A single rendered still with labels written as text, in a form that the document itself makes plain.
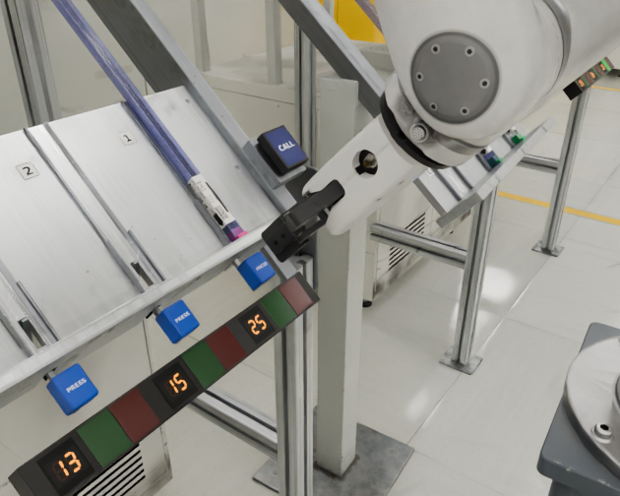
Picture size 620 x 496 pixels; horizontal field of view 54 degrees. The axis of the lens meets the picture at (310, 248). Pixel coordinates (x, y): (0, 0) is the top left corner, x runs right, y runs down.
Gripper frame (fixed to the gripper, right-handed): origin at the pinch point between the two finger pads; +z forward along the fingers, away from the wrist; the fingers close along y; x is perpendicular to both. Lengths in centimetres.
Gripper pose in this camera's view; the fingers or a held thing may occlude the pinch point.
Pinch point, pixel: (309, 223)
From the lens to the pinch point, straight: 55.4
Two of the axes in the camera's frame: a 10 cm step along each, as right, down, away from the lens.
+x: -6.0, -8.0, 0.5
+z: -5.5, 4.5, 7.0
